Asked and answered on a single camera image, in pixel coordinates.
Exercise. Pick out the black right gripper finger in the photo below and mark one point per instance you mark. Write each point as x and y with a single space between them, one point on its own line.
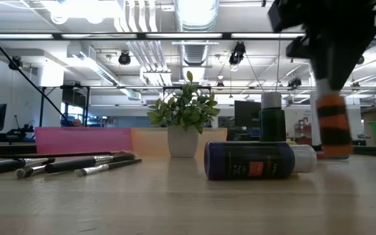
320 62
348 55

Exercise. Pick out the orange black paint bottle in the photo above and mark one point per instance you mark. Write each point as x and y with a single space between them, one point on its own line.
335 120

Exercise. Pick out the green paint bottle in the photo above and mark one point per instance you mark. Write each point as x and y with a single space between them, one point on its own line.
272 124

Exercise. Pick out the blue paint bottle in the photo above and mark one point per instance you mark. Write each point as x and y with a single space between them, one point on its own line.
240 160

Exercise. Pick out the black fan paintbrush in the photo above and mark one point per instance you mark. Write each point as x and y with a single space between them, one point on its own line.
77 164

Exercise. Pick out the thin long black paintbrush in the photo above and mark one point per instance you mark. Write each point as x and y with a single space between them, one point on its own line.
57 155

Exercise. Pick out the black paintbrush silver ferrule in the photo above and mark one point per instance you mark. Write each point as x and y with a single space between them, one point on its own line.
109 166
31 171

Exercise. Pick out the black background robot arm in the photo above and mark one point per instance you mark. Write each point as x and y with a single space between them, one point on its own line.
20 134

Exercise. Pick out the black ceiling spotlight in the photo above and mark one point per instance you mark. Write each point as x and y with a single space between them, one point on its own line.
360 60
15 62
124 58
237 53

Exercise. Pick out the black computer monitor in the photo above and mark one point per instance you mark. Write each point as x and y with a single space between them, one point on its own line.
246 114

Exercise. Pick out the black overhead crossbar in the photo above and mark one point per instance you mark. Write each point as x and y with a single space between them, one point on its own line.
227 36

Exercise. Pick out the green plant in white pot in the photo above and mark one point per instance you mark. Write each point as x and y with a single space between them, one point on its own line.
183 114

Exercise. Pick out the orange plastic tray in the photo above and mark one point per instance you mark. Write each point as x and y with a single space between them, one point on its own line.
149 142

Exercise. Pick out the pink plastic tray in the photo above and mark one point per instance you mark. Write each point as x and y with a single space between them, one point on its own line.
83 140

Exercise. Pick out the person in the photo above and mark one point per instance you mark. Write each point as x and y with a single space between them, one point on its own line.
77 122

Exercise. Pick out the black diagonal strut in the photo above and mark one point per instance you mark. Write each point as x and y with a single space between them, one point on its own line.
21 70

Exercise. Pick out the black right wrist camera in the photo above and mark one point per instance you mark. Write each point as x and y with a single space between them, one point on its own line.
282 16

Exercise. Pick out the silver ventilation duct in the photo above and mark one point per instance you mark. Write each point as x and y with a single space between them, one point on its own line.
196 26

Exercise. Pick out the black aluminium table frame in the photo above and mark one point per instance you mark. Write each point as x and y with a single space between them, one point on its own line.
5 149

